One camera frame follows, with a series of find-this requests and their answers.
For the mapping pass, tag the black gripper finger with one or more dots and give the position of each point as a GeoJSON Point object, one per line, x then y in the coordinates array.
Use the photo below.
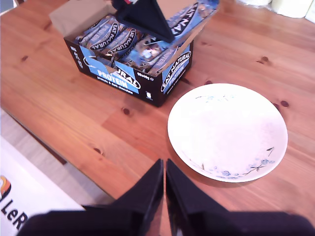
{"type": "Point", "coordinates": [142, 17]}
{"type": "Point", "coordinates": [189, 196]}
{"type": "Point", "coordinates": [137, 194]}

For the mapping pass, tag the white LeRobot printed sheet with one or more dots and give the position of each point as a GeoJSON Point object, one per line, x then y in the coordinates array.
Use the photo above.
{"type": "Point", "coordinates": [29, 186]}

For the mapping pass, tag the pale plate with blue flowers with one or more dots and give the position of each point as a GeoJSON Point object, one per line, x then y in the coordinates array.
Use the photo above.
{"type": "Point", "coordinates": [226, 132]}

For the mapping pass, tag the Eat Natural protein carton box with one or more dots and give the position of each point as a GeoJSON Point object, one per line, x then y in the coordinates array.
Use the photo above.
{"type": "Point", "coordinates": [113, 78]}

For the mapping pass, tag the Eat Natural protein snack bar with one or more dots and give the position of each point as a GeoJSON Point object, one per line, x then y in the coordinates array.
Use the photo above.
{"type": "Point", "coordinates": [192, 17]}
{"type": "Point", "coordinates": [145, 52]}
{"type": "Point", "coordinates": [86, 37]}
{"type": "Point", "coordinates": [123, 42]}
{"type": "Point", "coordinates": [161, 62]}
{"type": "Point", "coordinates": [104, 37]}

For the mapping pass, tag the small white printed carton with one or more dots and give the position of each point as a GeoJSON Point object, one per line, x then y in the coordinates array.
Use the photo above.
{"type": "Point", "coordinates": [311, 14]}

